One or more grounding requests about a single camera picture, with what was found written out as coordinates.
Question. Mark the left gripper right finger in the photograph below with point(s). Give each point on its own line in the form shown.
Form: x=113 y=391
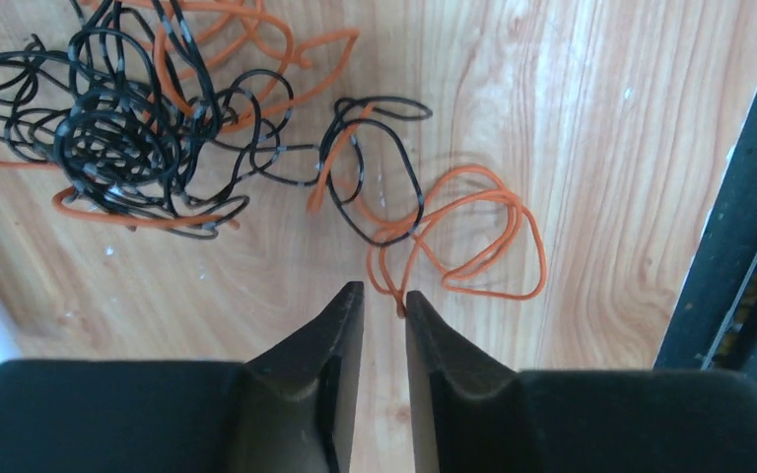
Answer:
x=470 y=413

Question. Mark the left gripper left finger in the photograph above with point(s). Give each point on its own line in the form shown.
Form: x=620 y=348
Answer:
x=290 y=409

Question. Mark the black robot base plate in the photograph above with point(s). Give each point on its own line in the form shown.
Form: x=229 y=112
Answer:
x=714 y=325

